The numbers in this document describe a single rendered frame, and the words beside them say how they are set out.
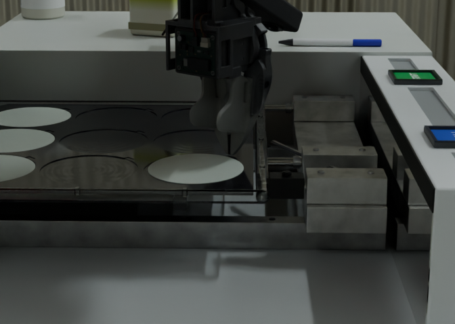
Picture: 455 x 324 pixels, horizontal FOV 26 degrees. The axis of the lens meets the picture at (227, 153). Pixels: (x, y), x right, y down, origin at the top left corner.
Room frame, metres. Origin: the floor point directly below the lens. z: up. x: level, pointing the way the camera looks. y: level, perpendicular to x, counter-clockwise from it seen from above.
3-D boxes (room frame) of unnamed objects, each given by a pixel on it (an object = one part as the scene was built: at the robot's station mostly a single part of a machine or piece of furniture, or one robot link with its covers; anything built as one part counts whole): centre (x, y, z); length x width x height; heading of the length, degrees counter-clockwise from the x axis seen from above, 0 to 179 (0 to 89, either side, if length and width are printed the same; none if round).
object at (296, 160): (1.03, -0.06, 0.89); 0.05 x 0.01 x 0.01; 89
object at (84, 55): (1.47, 0.04, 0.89); 0.62 x 0.35 x 0.14; 89
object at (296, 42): (1.33, -0.14, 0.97); 0.14 x 0.01 x 0.01; 88
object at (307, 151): (1.03, -0.12, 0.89); 0.08 x 0.03 x 0.03; 89
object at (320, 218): (1.10, -0.12, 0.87); 0.36 x 0.08 x 0.03; 179
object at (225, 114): (1.01, -0.01, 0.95); 0.06 x 0.03 x 0.09; 142
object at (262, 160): (1.09, -0.04, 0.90); 0.38 x 0.01 x 0.01; 179
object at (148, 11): (1.44, 0.10, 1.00); 0.07 x 0.07 x 0.07; 69
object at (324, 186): (0.95, -0.12, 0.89); 0.08 x 0.03 x 0.03; 89
